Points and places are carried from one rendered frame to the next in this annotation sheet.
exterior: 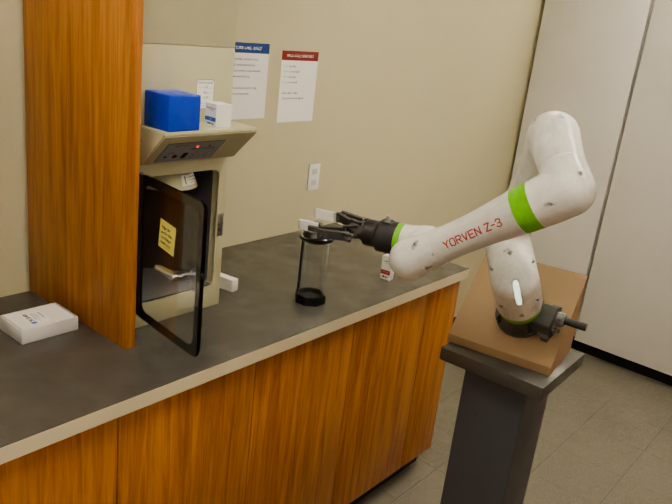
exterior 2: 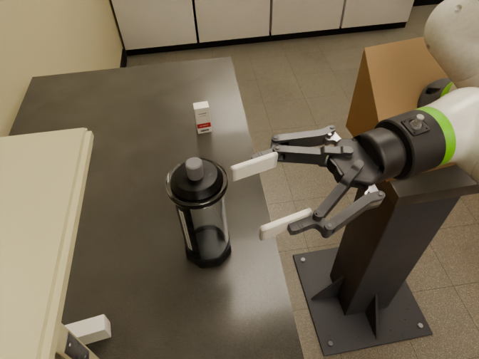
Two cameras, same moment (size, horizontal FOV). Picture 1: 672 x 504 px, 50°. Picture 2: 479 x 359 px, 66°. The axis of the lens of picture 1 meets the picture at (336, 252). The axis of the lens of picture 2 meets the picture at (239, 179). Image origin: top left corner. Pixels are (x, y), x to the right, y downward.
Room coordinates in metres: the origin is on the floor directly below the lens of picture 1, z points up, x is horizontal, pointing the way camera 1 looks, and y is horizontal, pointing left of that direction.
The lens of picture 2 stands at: (1.81, 0.31, 1.64)
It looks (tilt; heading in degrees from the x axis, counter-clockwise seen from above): 48 degrees down; 316
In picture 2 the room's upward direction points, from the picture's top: 3 degrees counter-clockwise
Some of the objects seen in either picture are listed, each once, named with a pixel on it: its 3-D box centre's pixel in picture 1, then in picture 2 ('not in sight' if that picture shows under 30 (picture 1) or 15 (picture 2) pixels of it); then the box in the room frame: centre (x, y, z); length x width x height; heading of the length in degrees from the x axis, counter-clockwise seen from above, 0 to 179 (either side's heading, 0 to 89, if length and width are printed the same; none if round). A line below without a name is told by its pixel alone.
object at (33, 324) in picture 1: (39, 322); not in sight; (1.74, 0.77, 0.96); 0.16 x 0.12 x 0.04; 142
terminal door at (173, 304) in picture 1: (168, 264); not in sight; (1.69, 0.42, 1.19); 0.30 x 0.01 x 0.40; 44
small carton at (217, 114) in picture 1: (218, 114); not in sight; (1.94, 0.36, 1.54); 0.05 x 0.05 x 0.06; 47
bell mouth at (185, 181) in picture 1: (166, 174); not in sight; (2.01, 0.51, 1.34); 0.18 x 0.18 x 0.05
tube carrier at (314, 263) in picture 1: (313, 266); (202, 216); (2.17, 0.07, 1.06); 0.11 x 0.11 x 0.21
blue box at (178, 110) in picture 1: (172, 110); not in sight; (1.82, 0.45, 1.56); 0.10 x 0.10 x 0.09; 52
